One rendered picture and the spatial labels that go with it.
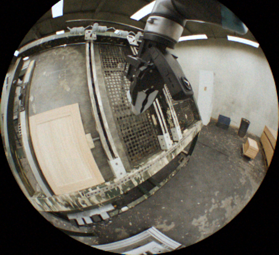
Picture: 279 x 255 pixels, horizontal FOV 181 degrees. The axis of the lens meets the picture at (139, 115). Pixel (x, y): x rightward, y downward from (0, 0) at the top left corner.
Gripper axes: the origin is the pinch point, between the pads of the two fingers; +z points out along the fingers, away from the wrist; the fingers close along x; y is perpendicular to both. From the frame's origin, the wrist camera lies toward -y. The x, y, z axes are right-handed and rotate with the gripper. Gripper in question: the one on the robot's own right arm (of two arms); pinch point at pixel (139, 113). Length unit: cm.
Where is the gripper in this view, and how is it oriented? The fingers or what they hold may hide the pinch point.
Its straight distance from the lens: 26.6
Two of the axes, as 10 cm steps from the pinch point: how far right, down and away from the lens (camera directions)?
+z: -2.7, 7.0, 6.6
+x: -8.1, 2.1, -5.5
